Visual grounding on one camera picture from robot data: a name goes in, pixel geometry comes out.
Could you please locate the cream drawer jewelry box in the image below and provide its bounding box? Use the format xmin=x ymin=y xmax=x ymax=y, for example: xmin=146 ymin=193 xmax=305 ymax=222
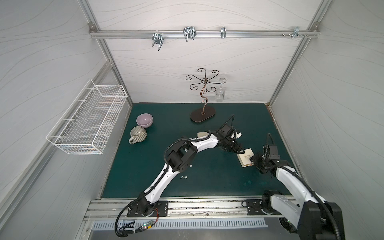
xmin=197 ymin=132 xmax=209 ymax=138

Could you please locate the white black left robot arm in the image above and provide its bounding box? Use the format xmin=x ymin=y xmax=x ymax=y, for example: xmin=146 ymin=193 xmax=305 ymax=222
xmin=137 ymin=131 xmax=245 ymax=217

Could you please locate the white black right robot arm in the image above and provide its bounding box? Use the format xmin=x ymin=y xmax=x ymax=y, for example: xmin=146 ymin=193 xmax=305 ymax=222
xmin=250 ymin=155 xmax=346 ymax=240

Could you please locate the dark oval stand base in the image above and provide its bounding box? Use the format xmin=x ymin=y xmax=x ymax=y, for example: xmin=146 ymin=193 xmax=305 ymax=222
xmin=190 ymin=106 xmax=216 ymax=123

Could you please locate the clear wine glass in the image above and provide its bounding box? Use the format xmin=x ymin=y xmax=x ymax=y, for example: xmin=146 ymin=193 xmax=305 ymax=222
xmin=215 ymin=77 xmax=227 ymax=103

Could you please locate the bronze scroll stand rod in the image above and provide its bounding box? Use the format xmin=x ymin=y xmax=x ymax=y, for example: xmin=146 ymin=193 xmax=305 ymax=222
xmin=185 ymin=68 xmax=220 ymax=108

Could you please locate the lilac ceramic bowl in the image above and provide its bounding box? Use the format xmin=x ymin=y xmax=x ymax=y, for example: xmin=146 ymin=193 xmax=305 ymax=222
xmin=136 ymin=113 xmax=154 ymax=129

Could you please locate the green ribbed ceramic mug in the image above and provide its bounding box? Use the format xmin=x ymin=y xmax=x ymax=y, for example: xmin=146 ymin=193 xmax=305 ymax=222
xmin=129 ymin=126 xmax=147 ymax=145

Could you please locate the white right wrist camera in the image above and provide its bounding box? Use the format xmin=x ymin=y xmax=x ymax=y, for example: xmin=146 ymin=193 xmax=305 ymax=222
xmin=263 ymin=145 xmax=281 ymax=162

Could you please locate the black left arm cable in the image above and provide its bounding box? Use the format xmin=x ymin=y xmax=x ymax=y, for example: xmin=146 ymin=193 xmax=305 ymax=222
xmin=114 ymin=115 xmax=236 ymax=238

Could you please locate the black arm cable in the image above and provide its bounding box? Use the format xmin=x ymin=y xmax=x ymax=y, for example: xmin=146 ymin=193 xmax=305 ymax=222
xmin=114 ymin=115 xmax=236 ymax=238
xmin=262 ymin=133 xmax=343 ymax=240

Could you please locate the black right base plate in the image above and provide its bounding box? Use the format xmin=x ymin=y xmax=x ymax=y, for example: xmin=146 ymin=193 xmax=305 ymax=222
xmin=242 ymin=199 xmax=272 ymax=216

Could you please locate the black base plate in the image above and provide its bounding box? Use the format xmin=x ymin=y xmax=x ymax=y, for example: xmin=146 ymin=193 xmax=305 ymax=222
xmin=127 ymin=200 xmax=169 ymax=218
xmin=242 ymin=199 xmax=272 ymax=216

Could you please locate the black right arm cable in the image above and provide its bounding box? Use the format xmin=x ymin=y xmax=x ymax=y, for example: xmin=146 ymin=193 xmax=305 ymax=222
xmin=262 ymin=133 xmax=343 ymax=240

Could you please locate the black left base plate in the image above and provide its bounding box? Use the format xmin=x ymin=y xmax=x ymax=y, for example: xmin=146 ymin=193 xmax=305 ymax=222
xmin=127 ymin=200 xmax=169 ymax=218

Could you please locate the metal rail hook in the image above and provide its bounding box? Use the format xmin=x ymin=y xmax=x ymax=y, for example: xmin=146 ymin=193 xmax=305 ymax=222
xmin=221 ymin=27 xmax=227 ymax=39

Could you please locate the metal rail clamp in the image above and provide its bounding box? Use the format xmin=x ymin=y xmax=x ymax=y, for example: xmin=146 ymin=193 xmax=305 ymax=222
xmin=183 ymin=27 xmax=197 ymax=42
xmin=152 ymin=32 xmax=164 ymax=51

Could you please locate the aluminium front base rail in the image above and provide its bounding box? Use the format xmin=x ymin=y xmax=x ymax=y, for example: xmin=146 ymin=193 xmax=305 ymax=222
xmin=84 ymin=196 xmax=262 ymax=221

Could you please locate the metal rail bracket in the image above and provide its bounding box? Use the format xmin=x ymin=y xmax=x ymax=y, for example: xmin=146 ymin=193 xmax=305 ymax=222
xmin=282 ymin=27 xmax=309 ymax=39

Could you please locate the white wire basket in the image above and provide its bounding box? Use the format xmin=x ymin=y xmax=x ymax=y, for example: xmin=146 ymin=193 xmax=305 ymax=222
xmin=46 ymin=80 xmax=128 ymax=155

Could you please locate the white slotted cable duct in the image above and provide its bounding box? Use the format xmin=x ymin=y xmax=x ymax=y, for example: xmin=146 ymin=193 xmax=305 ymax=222
xmin=92 ymin=218 xmax=269 ymax=231

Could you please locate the aluminium cross rail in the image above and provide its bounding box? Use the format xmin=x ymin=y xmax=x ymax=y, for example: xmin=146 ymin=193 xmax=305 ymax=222
xmin=90 ymin=29 xmax=321 ymax=39

